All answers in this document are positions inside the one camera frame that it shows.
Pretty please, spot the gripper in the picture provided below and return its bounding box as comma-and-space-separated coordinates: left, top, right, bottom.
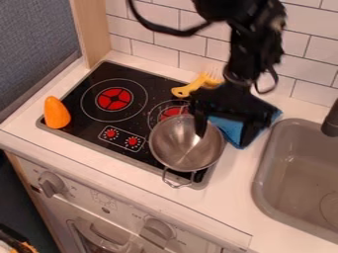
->
187, 81, 281, 148

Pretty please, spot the blue cloth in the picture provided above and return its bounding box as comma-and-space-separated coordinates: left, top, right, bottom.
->
206, 106, 285, 150

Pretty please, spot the silver pot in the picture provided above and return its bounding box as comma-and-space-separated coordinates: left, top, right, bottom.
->
147, 113, 227, 190

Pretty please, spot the yellow tool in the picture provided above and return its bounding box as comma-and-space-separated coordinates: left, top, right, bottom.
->
170, 67, 226, 99

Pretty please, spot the toy sink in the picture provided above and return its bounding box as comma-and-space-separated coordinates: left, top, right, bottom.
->
250, 117, 338, 245

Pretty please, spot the tap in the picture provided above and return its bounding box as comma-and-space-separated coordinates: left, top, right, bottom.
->
319, 98, 338, 138

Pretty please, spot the toy stove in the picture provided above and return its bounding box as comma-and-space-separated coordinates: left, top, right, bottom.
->
34, 59, 227, 191

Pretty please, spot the orange toy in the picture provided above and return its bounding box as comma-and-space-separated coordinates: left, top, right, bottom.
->
42, 95, 73, 130

